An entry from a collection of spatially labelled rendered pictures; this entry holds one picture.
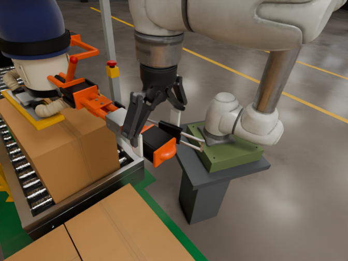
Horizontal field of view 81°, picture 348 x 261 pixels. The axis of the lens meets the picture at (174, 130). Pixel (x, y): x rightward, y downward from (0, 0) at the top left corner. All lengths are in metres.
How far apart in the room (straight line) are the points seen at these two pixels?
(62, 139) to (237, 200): 1.54
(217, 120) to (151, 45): 0.79
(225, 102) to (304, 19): 0.83
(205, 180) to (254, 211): 0.98
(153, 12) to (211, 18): 0.09
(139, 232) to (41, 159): 0.59
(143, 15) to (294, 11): 0.21
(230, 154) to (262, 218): 0.97
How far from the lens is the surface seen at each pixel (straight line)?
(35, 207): 1.42
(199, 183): 1.11
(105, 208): 1.28
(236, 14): 0.29
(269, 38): 0.29
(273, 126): 1.07
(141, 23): 0.37
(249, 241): 1.89
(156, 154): 0.47
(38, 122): 0.87
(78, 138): 1.08
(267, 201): 2.16
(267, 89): 0.96
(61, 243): 1.26
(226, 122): 1.10
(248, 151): 1.23
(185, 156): 1.22
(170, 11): 0.33
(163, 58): 0.38
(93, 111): 0.66
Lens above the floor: 1.63
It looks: 39 degrees down
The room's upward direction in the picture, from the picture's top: 5 degrees clockwise
